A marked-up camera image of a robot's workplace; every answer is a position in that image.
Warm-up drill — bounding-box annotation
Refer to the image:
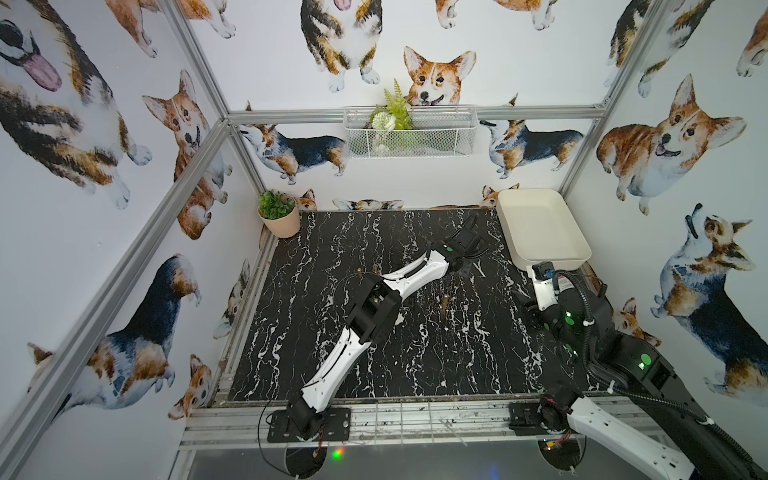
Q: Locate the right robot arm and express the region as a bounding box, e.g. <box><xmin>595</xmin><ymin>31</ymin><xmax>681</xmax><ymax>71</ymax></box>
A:
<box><xmin>526</xmin><ymin>262</ymin><xmax>767</xmax><ymax>479</ymax></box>

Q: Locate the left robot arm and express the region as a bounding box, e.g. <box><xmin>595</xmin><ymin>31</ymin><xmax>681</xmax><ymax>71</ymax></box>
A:
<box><xmin>286</xmin><ymin>214</ymin><xmax>490</xmax><ymax>440</ymax></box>

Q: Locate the cream plastic tray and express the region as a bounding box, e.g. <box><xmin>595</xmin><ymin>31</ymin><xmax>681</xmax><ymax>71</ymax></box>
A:
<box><xmin>496</xmin><ymin>189</ymin><xmax>592</xmax><ymax>271</ymax></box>

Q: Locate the artificial fern with white flower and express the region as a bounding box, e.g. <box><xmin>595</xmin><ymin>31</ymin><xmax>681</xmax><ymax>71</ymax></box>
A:
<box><xmin>368</xmin><ymin>80</ymin><xmax>413</xmax><ymax>156</ymax></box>

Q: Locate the small potted green plant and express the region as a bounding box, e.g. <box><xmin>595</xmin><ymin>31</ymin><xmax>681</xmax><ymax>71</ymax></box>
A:
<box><xmin>258</xmin><ymin>190</ymin><xmax>300</xmax><ymax>239</ymax></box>

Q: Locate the white wire wall basket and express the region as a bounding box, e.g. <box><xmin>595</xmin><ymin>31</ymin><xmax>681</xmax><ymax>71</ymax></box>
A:
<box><xmin>343</xmin><ymin>106</ymin><xmax>479</xmax><ymax>159</ymax></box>

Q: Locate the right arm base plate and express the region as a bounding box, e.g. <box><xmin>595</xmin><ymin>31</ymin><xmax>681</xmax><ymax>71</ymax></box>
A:
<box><xmin>508</xmin><ymin>401</ymin><xmax>581</xmax><ymax>437</ymax></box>

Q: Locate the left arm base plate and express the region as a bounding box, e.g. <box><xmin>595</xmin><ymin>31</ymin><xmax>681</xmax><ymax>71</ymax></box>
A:
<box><xmin>267</xmin><ymin>407</ymin><xmax>352</xmax><ymax>443</ymax></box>

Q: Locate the aluminium front rail frame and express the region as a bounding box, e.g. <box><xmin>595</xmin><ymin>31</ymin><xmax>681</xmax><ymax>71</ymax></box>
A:
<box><xmin>179</xmin><ymin>397</ymin><xmax>561</xmax><ymax>450</ymax></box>

